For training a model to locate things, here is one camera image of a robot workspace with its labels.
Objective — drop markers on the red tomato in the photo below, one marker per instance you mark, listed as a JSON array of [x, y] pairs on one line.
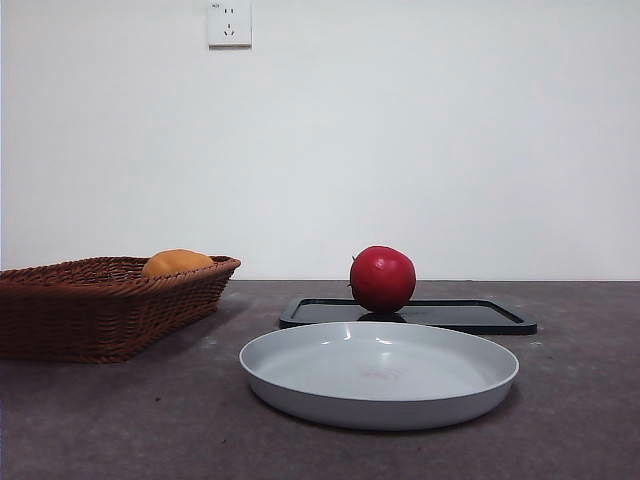
[[382, 280]]

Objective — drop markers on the grey round plate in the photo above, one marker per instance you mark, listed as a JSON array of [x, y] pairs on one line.
[[380, 370]]

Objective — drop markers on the black rectangular tray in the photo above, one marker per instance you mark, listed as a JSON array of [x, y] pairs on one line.
[[475, 315]]

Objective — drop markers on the brown wicker basket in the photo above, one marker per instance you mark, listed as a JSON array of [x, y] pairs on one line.
[[100, 320]]

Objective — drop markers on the white wall socket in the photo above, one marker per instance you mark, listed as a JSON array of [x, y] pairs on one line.
[[230, 25]]

